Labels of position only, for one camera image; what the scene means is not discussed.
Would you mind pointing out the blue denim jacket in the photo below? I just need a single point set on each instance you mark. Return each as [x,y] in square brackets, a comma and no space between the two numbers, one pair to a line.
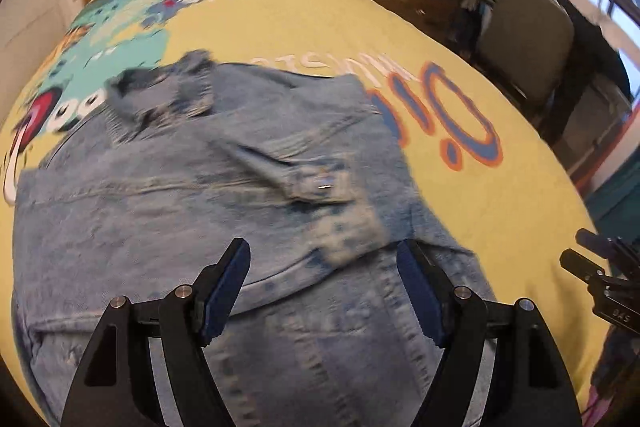
[165,217]

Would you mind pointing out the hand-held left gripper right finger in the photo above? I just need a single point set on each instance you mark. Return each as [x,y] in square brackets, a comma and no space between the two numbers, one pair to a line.
[415,282]

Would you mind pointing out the dark patterned cloth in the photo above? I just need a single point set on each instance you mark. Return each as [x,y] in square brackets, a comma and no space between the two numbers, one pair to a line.
[617,372]

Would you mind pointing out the dark garment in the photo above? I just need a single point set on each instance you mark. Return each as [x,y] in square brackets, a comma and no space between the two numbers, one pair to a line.
[587,52]

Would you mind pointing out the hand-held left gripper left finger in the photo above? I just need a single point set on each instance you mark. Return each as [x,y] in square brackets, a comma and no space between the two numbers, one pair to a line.
[231,279]

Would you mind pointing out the yellow printed blanket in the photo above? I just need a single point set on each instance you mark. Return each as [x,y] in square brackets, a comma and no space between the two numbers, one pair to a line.
[310,12]

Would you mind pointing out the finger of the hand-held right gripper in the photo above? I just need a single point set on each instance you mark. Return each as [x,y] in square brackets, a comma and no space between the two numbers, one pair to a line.
[607,248]
[582,263]

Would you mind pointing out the grey chair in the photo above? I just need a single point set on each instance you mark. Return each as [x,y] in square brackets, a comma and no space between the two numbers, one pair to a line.
[525,37]

